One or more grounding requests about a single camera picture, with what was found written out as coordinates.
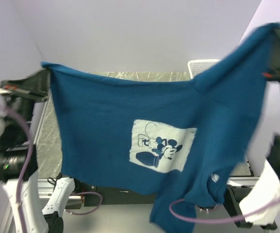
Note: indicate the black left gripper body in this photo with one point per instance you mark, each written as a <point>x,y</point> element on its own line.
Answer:
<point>24,95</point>

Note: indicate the blue t shirt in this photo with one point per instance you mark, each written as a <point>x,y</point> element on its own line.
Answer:
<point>178,140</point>

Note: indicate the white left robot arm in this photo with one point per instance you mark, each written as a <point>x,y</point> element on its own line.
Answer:
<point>18,160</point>

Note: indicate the white plastic basket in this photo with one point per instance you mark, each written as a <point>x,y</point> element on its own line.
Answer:
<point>196,67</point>

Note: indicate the aluminium frame rail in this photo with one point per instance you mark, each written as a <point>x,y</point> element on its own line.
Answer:
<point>45,188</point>

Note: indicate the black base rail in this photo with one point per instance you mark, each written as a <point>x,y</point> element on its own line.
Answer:
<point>114,196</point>

